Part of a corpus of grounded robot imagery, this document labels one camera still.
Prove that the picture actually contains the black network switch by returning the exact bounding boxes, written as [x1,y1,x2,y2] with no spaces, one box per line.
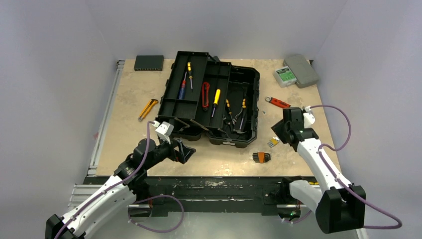
[134,55,164,71]

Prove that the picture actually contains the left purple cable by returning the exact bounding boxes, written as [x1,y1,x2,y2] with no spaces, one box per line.
[54,121,156,239]

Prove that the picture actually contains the red black utility knife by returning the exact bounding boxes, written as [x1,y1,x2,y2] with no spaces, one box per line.
[201,81,210,111]

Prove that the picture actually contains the aluminium frame rail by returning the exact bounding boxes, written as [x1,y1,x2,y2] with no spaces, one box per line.
[87,60,125,177]

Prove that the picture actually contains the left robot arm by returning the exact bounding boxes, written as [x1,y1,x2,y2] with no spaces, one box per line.
[45,138,196,239]

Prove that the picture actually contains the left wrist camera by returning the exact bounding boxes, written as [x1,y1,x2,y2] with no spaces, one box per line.
[153,120,174,144]

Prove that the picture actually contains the yellow hex key set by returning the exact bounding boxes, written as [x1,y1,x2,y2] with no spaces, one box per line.
[267,137,280,148]

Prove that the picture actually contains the yellow utility knife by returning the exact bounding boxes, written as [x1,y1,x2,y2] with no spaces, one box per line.
[138,99,158,121]

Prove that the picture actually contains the orange hex key set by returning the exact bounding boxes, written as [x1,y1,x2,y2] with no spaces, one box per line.
[252,152,271,164]

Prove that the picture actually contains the yellow handled pliers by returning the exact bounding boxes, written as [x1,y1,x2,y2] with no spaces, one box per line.
[225,97,246,125]

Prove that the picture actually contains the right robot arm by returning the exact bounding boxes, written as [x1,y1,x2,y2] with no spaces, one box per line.
[272,107,366,234]

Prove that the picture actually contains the green white small box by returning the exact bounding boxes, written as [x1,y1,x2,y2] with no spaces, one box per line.
[273,66,297,88]

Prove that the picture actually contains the yellow black screwdriver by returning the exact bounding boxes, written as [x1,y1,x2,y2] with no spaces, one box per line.
[187,62,193,91]

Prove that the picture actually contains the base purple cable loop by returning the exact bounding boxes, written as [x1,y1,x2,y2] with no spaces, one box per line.
[127,195,185,234]

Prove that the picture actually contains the grey plastic case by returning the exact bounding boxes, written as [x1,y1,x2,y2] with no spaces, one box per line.
[284,54,320,88]

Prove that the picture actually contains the small claw hammer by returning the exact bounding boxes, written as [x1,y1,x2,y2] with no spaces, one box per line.
[231,110,247,134]

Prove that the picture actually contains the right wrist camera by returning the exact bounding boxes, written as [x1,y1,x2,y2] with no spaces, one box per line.
[302,106,316,128]

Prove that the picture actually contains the blue red screwdriver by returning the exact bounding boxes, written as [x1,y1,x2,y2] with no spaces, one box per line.
[178,71,187,100]

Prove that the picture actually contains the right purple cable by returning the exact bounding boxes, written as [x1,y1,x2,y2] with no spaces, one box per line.
[305,105,403,230]

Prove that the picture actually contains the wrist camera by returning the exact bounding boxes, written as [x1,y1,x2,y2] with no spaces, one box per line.
[153,120,174,144]
[302,106,316,128]

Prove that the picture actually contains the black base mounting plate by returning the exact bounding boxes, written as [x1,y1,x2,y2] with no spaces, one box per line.
[82,176,317,219]

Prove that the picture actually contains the yellow handled screwdriver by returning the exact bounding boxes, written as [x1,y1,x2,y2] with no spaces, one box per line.
[211,89,221,118]

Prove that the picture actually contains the black plastic toolbox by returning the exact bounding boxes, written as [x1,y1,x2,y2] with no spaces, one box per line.
[156,51,260,148]

